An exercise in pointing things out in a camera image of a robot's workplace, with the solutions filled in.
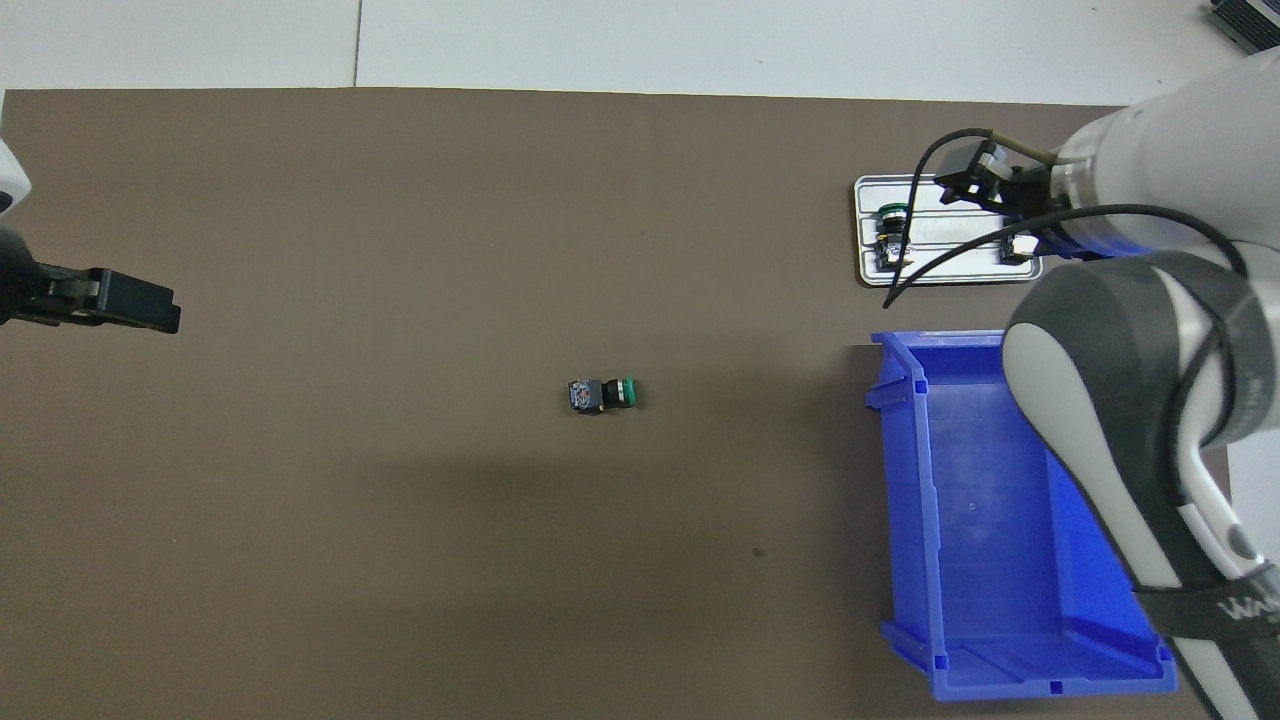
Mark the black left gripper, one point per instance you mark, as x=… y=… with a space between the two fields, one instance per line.
x=18 y=280

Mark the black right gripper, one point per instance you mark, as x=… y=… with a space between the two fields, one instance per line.
x=1035 y=195

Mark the green push button switch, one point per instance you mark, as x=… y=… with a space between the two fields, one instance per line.
x=890 y=245
x=600 y=395
x=1025 y=250

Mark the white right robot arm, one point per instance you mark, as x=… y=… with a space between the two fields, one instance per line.
x=1120 y=380

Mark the grey metal tray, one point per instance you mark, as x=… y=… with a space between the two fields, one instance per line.
x=960 y=275

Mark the grey finned device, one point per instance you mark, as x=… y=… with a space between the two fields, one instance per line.
x=1250 y=22

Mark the blue plastic storage bin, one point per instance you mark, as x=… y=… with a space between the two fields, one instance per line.
x=980 y=520

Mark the brown table mat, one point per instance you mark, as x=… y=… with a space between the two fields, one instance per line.
x=500 y=250

